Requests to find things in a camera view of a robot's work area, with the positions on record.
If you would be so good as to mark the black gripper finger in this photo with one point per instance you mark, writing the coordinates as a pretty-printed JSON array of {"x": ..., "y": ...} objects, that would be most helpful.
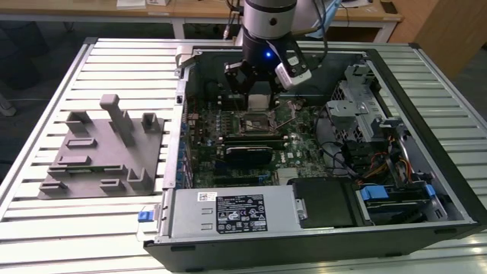
[
  {"x": 235, "y": 77},
  {"x": 275, "y": 91}
]

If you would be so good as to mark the silver CPU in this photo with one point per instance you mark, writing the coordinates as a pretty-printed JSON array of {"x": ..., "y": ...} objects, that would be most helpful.
[{"x": 258, "y": 102}]

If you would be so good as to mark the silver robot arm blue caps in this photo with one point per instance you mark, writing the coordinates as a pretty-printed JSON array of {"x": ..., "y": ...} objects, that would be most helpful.
[{"x": 259, "y": 14}]

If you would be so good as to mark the CPU socket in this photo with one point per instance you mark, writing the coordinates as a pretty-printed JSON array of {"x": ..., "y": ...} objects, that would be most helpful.
[{"x": 255, "y": 122}]

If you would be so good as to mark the green motherboard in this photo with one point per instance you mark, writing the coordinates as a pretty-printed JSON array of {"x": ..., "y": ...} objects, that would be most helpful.
[{"x": 304, "y": 134}]

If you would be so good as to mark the silver metal drive cage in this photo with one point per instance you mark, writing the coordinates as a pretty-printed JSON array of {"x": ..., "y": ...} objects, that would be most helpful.
[{"x": 348, "y": 108}]

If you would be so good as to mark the black graphics card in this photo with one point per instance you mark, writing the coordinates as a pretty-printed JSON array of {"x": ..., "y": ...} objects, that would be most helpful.
[{"x": 247, "y": 155}]

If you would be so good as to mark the silver chipset heat sink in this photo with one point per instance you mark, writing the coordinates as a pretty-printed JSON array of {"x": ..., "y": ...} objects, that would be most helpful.
[{"x": 287, "y": 175}]

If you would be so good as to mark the wooden desk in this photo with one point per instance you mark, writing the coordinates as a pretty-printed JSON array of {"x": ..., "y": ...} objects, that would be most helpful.
[
  {"x": 364, "y": 17},
  {"x": 76, "y": 10}
]

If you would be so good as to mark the white box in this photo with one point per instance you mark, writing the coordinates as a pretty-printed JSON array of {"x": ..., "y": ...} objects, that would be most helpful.
[
  {"x": 131, "y": 3},
  {"x": 158, "y": 2}
]

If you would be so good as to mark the black expansion slot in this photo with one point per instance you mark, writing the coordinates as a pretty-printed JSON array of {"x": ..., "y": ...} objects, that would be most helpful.
[{"x": 235, "y": 180}]

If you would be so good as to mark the black phone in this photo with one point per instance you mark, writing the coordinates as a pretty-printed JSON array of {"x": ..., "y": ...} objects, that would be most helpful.
[{"x": 388, "y": 7}]

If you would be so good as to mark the black drive box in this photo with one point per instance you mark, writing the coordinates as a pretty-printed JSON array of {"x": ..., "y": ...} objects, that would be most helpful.
[{"x": 327, "y": 202}]

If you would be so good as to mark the blue disk carrier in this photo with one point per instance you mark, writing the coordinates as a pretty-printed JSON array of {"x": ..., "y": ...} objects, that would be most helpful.
[{"x": 371, "y": 194}]

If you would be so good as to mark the grey parts rack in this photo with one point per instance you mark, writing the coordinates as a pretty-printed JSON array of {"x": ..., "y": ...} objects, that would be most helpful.
[{"x": 107, "y": 160}]

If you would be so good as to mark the silver power supply unit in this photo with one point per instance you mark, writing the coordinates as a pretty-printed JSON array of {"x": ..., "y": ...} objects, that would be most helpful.
[{"x": 183, "y": 211}]

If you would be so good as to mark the green RAM stick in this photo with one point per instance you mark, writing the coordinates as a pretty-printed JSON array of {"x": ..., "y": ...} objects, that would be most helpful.
[{"x": 95, "y": 169}]

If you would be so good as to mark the wooden cabinet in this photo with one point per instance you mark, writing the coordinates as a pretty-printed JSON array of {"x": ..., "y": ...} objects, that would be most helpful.
[{"x": 449, "y": 34}]

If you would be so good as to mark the small blue latch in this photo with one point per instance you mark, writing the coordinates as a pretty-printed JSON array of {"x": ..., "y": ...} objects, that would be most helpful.
[{"x": 430, "y": 191}]

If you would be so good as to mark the blue case latch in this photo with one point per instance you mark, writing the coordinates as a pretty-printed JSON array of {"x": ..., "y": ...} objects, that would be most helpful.
[{"x": 146, "y": 217}]

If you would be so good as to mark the dark chair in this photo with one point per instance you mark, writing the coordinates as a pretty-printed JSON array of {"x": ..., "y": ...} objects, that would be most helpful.
[{"x": 23, "y": 54}]

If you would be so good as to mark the black PC case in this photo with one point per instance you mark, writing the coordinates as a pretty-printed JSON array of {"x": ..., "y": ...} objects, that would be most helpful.
[{"x": 266, "y": 254}]

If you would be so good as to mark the silver disk bay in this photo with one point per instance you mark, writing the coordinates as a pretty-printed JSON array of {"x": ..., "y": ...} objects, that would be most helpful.
[{"x": 438, "y": 211}]

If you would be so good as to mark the white chair base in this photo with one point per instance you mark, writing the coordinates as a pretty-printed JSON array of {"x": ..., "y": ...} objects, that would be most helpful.
[{"x": 7, "y": 107}]

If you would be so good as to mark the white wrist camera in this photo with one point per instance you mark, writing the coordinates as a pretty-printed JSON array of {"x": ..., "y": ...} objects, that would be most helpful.
[{"x": 295, "y": 71}]

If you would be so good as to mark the grey plastic bracket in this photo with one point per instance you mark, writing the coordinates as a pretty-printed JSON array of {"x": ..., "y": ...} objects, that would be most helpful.
[
  {"x": 358, "y": 71},
  {"x": 386, "y": 122}
]

